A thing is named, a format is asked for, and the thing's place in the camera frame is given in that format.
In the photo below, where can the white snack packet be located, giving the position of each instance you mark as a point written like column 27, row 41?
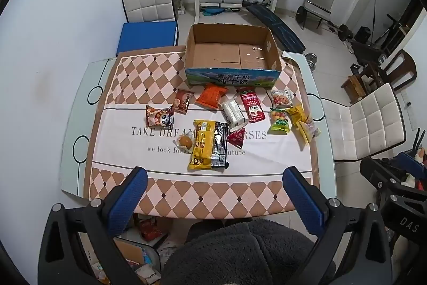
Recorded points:
column 234, row 112

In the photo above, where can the yellow snack packet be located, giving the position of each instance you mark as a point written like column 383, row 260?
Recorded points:
column 307, row 133
column 296, row 113

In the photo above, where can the white padded chair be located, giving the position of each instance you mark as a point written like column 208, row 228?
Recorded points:
column 370, row 124
column 148, row 4

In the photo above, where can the long red snack packet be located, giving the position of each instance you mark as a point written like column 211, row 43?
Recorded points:
column 252, row 104

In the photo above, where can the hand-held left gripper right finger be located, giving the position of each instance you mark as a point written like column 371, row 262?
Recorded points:
column 305, row 201

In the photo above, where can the brown snack packet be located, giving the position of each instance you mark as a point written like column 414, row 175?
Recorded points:
column 182, row 101

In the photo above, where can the orange snack packet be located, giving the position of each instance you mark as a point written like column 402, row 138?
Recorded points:
column 210, row 95

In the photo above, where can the blue cushion block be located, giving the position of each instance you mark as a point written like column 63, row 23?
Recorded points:
column 146, row 38

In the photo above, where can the black dumbbell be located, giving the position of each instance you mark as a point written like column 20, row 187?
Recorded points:
column 345, row 33

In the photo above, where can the cardboard box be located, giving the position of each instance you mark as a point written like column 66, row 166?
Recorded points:
column 130, row 251
column 216, row 54

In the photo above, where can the black router antennas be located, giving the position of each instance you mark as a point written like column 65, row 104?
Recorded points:
column 417, row 139

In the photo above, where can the grey fleece clothing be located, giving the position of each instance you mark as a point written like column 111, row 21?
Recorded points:
column 247, row 255

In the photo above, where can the panda print snack packet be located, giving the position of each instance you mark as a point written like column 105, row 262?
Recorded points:
column 159, row 117

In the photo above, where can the red triangular snack packet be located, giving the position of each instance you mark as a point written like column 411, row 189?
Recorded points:
column 237, row 138

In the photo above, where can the clear egg pastry packet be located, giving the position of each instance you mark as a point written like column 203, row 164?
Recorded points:
column 185, row 141

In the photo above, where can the diamond pattern tablecloth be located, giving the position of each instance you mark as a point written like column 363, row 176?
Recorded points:
column 133, row 141

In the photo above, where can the dark wooden chair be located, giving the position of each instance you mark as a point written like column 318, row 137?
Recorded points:
column 402, row 64

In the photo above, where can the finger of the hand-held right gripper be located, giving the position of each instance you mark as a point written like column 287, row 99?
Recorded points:
column 380, row 173
column 413, row 164

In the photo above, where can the white nut picture packet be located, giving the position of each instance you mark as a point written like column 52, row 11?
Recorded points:
column 281, row 98

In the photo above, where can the dark blue sit-up bench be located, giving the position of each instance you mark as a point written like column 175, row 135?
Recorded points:
column 283, row 31

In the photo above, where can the small wooden stool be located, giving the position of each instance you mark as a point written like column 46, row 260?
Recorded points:
column 353, row 86

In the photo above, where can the green snack packet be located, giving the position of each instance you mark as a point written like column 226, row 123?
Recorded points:
column 279, row 121

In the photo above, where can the large yellow black packet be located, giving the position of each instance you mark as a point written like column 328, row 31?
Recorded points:
column 206, row 148

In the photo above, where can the white glass table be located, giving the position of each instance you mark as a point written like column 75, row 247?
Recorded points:
column 83, row 88

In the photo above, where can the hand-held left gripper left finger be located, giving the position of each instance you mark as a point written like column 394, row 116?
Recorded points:
column 128, row 198

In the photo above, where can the cardboard box under table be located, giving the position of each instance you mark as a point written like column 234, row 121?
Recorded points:
column 130, row 251

